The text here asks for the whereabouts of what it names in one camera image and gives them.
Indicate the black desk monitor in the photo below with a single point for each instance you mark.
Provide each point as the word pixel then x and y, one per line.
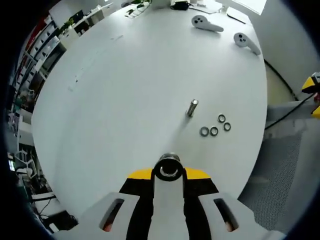
pixel 76 16

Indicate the white desktop stand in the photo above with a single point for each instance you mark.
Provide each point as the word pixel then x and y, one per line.
pixel 207 8

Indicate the white flat tablet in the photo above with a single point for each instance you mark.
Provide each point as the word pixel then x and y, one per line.
pixel 236 15

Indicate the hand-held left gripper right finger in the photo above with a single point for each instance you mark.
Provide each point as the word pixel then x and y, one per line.
pixel 200 200

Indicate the shelf rack of white bins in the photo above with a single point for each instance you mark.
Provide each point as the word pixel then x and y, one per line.
pixel 47 40

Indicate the green potted plant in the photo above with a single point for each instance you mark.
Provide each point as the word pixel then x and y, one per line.
pixel 161 3

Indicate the small green desk plant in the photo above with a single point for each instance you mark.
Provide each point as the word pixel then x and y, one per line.
pixel 67 26

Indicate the thin threaded steel stud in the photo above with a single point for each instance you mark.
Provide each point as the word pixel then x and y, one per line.
pixel 192 106

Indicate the white handheld controller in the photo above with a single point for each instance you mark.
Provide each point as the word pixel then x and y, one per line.
pixel 246 42
pixel 206 23

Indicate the black power adapter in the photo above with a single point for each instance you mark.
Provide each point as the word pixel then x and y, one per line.
pixel 180 5

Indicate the white mesh office chair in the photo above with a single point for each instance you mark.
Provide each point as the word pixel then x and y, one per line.
pixel 280 175

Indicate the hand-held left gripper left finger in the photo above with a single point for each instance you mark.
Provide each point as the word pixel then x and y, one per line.
pixel 140 200

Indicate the small steel washer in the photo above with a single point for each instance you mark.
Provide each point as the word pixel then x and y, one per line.
pixel 218 118
pixel 211 131
pixel 224 126
pixel 200 131

